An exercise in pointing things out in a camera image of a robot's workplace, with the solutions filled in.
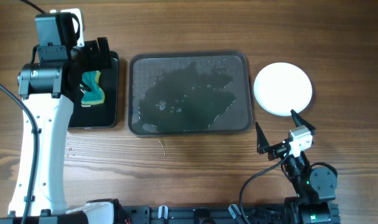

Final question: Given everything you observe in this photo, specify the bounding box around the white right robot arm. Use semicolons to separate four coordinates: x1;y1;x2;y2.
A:
256;110;341;223

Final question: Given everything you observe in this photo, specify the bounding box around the white plate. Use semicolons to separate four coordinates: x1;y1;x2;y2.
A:
253;62;313;116

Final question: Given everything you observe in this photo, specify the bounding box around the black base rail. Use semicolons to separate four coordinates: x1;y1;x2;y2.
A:
67;198;341;224

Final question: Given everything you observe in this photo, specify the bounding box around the black water tray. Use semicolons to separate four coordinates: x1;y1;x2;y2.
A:
68;51;120;129

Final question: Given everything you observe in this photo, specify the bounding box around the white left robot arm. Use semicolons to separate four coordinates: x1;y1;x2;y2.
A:
0;9;119;223

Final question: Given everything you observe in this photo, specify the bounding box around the grey serving tray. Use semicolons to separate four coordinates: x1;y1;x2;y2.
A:
127;50;253;137

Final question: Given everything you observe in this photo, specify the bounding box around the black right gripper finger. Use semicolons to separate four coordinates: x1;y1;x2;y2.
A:
255;122;270;154
290;110;316;131

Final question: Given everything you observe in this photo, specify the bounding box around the green yellow sponge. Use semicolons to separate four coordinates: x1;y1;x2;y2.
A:
80;71;105;107

